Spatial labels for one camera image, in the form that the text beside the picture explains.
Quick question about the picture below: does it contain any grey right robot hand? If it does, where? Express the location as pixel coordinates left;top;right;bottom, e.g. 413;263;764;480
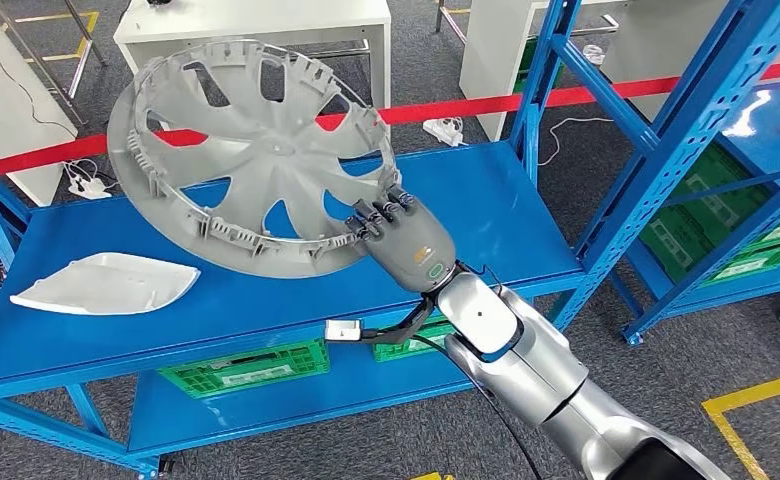
344;185;460;295

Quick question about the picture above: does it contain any grey plastic wheel hubcap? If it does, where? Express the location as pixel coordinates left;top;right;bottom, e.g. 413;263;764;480
106;38;403;280

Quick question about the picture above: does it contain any blue metal shelf rack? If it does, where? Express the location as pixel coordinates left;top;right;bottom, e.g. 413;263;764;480
605;29;780;347
0;0;780;480

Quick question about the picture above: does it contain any white plastic shell part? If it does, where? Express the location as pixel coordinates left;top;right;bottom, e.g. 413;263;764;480
9;252;202;317

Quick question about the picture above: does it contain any white power strip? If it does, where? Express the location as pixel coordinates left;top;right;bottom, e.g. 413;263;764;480
423;117;465;148
65;175;113;200

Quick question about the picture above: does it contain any red barrier belt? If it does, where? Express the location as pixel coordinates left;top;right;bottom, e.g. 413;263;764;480
0;58;780;178

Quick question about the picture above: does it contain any white desk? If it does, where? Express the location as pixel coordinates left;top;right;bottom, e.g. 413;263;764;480
112;0;393;134
0;0;79;208
459;0;729;142

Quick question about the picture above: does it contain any black camera bracket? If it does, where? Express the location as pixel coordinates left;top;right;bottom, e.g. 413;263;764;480
356;294;439;347

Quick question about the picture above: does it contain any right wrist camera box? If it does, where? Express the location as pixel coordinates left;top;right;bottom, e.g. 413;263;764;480
324;319;363;344

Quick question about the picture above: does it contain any white cable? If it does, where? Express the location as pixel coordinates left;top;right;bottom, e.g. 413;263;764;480
536;117;615;167

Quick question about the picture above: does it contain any black camera cable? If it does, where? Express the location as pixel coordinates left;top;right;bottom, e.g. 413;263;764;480
413;334;547;480

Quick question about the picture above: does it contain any metal tube frame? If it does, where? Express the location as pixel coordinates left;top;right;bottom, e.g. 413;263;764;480
0;0;108;128

